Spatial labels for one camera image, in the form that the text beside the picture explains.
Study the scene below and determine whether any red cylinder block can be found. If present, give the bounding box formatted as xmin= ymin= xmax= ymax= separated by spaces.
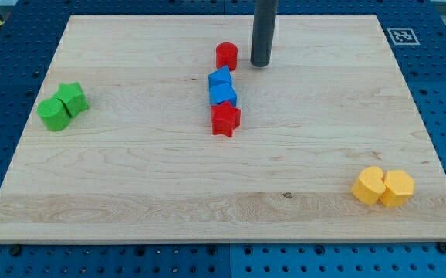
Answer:
xmin=215 ymin=42 xmax=238 ymax=71

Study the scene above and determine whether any red star block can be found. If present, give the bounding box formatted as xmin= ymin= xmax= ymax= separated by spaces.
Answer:
xmin=211 ymin=100 xmax=242 ymax=137

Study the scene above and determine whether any blue cube block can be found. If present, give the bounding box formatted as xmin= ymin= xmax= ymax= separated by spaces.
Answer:
xmin=209 ymin=83 xmax=238 ymax=107

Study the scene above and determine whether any blue triangle block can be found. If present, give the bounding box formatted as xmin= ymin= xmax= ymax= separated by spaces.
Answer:
xmin=208 ymin=65 xmax=232 ymax=87

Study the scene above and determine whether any wooden board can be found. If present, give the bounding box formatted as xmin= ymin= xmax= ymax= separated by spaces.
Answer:
xmin=0 ymin=15 xmax=446 ymax=244

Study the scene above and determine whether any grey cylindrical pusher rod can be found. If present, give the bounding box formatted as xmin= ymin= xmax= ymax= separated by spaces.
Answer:
xmin=250 ymin=0 xmax=279 ymax=67

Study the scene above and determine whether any yellow heart block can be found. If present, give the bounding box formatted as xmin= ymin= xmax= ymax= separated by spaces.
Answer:
xmin=351 ymin=166 xmax=386 ymax=205

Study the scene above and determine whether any green star block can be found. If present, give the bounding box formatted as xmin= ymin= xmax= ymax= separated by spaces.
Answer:
xmin=53 ymin=82 xmax=90 ymax=118

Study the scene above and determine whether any green cylinder block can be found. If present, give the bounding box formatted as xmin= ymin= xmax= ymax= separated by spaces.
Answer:
xmin=37 ymin=98 xmax=70 ymax=131

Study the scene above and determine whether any yellow hexagon block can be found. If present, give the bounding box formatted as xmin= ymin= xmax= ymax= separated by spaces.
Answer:
xmin=380 ymin=170 xmax=415 ymax=207

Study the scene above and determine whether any white fiducial marker tag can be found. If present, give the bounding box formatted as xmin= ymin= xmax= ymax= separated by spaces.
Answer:
xmin=387 ymin=27 xmax=420 ymax=46

